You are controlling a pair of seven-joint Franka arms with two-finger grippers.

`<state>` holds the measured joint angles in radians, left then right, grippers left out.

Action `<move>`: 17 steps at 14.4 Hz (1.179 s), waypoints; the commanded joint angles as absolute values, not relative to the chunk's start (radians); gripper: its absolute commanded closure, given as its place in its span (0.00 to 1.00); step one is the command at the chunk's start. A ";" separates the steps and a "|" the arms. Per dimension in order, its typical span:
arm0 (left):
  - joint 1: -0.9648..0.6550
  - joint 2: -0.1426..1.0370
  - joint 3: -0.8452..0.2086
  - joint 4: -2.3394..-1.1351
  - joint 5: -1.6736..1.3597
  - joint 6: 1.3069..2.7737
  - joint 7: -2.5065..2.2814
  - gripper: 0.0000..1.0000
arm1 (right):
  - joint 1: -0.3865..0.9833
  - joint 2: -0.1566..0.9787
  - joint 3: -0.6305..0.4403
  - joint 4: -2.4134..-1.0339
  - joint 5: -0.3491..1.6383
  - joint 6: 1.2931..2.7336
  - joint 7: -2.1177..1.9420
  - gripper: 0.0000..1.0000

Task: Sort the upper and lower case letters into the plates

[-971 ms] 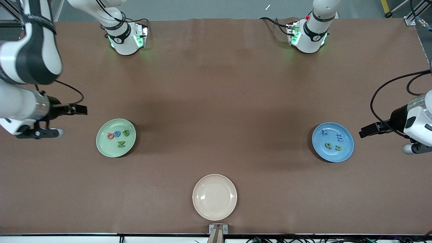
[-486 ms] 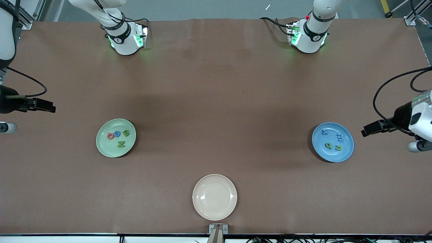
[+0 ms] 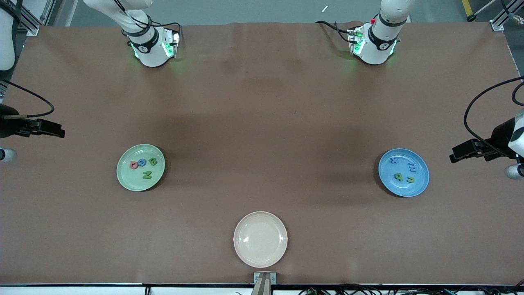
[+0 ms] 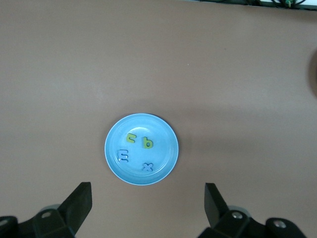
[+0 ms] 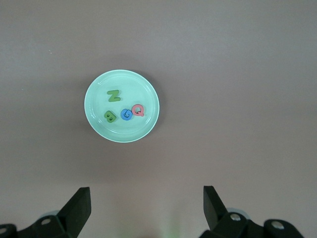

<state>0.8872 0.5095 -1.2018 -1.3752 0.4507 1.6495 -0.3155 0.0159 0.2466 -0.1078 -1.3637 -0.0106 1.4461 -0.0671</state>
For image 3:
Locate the blue capital letter G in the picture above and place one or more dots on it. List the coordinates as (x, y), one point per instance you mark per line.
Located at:
(142, 163)

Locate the blue small letter m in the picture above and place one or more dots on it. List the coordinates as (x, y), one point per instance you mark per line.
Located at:
(412, 167)

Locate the green letter u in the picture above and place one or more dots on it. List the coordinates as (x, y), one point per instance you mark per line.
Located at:
(410, 179)

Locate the green small letter b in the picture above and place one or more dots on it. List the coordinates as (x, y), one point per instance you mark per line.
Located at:
(398, 176)

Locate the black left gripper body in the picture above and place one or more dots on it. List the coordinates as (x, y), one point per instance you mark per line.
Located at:
(501, 136)

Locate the red capital letter Q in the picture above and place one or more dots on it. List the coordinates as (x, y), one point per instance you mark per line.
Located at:
(133, 165)

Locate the green capital letter N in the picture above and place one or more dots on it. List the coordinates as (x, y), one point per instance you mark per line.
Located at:
(147, 175)

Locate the light green plate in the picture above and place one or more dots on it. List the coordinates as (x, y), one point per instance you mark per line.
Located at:
(135, 182)

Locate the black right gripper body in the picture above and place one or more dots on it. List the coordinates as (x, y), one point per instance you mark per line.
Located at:
(8, 126)

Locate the blue plate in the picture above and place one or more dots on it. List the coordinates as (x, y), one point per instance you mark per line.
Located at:
(403, 188)

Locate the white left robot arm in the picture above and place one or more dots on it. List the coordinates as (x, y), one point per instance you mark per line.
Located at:
(376, 45)

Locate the brown table mat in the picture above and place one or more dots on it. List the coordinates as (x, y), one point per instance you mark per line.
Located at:
(262, 102)

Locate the green capital letter B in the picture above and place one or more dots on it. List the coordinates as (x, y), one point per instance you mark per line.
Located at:
(153, 162)

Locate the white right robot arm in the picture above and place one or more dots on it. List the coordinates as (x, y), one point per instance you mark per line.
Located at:
(149, 53)

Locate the white table edge rail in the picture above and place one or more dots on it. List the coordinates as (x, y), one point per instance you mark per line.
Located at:
(82, 290)

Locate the grey metal camera bracket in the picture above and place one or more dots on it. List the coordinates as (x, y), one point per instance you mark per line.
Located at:
(265, 282)

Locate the beige plate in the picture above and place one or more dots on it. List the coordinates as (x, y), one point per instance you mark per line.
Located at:
(260, 239)

